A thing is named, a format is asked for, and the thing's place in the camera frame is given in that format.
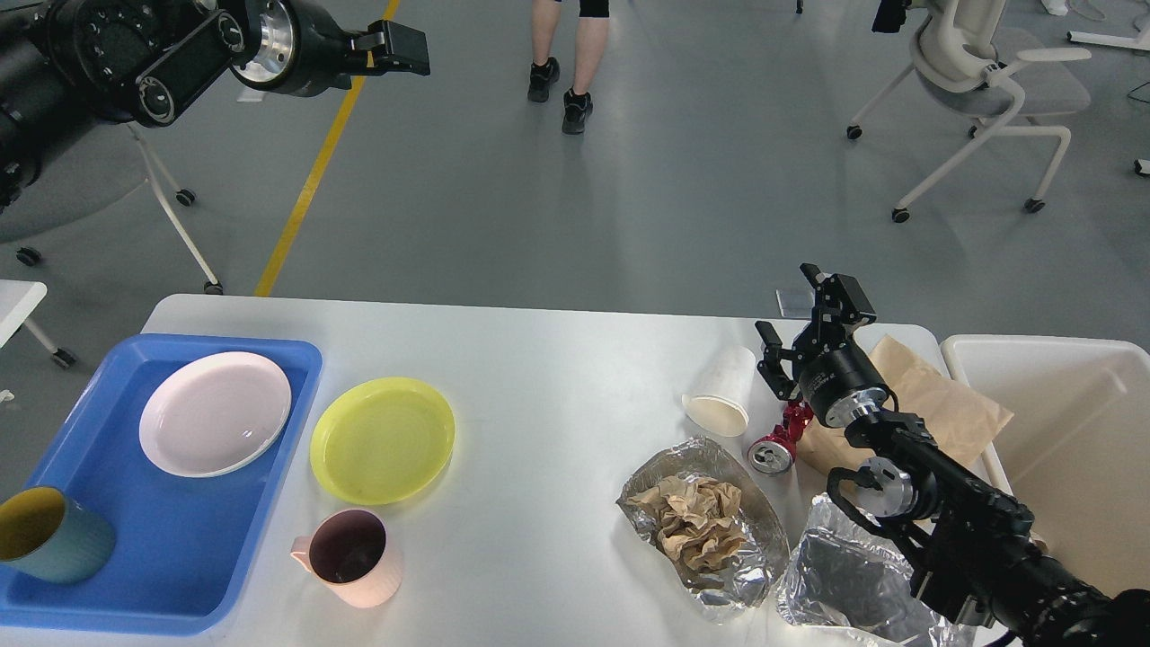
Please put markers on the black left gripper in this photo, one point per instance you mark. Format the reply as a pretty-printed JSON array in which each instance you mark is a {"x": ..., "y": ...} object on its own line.
[{"x": 301, "y": 51}]

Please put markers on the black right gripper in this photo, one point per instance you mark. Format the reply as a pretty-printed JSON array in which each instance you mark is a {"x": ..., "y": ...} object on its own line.
[{"x": 838, "y": 382}]

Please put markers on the yellow plastic plate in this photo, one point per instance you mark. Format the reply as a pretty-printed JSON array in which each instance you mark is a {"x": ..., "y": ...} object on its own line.
[{"x": 383, "y": 441}]

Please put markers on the pink ribbed mug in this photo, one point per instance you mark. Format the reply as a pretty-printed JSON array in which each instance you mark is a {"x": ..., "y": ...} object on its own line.
[{"x": 355, "y": 556}]

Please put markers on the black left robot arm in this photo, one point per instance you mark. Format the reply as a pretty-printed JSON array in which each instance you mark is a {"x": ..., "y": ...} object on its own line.
[{"x": 68, "y": 65}]

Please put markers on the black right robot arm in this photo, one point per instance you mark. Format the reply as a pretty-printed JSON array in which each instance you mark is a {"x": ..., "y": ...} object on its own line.
[{"x": 968, "y": 542}]

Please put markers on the white paper cup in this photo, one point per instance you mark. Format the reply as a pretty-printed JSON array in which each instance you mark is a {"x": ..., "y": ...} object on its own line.
[{"x": 720, "y": 399}]

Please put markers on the crushed red soda can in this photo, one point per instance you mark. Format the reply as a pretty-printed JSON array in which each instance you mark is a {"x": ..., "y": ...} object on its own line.
[{"x": 774, "y": 454}]

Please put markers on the brown paper bag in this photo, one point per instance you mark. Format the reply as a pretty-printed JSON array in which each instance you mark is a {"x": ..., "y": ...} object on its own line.
[{"x": 962, "y": 422}]

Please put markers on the crumpled brown paper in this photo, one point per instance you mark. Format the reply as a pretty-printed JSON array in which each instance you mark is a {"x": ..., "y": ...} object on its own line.
[{"x": 696, "y": 520}]

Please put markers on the foil tray with paper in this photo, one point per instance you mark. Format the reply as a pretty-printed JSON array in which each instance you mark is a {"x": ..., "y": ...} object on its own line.
[{"x": 743, "y": 582}]

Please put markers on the crumpled aluminium foil sheet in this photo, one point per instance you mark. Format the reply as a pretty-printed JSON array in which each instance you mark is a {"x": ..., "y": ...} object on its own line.
[{"x": 848, "y": 585}]

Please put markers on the beige plastic bin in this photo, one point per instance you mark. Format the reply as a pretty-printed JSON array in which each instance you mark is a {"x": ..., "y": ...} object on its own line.
[{"x": 1076, "y": 450}]

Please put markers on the white office chair right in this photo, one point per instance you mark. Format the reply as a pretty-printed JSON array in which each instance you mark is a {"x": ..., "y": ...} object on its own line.
[{"x": 1001, "y": 79}]

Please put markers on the grey office chair left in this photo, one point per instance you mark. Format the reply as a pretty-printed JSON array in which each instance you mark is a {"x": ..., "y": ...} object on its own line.
[{"x": 101, "y": 169}]

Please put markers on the blue plastic tray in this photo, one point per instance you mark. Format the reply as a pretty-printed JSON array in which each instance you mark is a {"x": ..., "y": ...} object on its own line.
[{"x": 183, "y": 545}]

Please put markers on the white side table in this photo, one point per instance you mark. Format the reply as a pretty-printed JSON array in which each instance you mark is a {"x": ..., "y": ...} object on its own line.
[{"x": 18, "y": 301}]

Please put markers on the teal yellow mug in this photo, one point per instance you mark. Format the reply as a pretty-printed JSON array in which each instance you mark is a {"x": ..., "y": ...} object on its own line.
[{"x": 49, "y": 536}]

